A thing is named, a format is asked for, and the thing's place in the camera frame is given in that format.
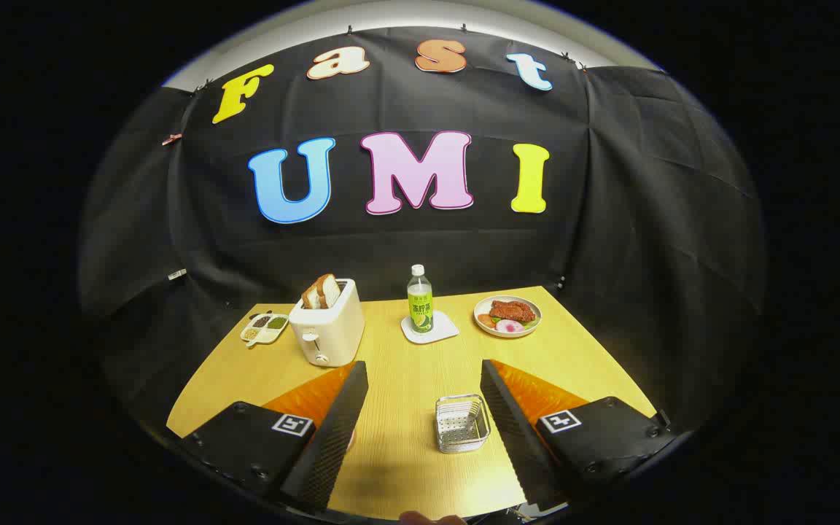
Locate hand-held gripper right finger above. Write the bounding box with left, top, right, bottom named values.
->
left=480, top=359, right=676, bottom=511

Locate brown meat piece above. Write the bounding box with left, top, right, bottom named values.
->
left=489, top=300, right=537, bottom=324

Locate metal wire basket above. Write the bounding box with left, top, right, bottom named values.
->
left=435, top=394, right=491, bottom=454

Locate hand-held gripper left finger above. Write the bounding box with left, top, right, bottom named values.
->
left=179, top=361, right=370, bottom=515

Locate green label tea bottle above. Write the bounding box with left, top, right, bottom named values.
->
left=407, top=264, right=435, bottom=334

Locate white square coaster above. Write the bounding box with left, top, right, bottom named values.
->
left=400, top=311, right=460, bottom=345

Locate white toaster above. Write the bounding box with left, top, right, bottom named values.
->
left=289, top=279, right=366, bottom=368

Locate white divided condiment dish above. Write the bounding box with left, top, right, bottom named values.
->
left=240, top=312, right=290, bottom=346

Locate white oval food plate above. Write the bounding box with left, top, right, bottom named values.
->
left=473, top=295, right=543, bottom=338

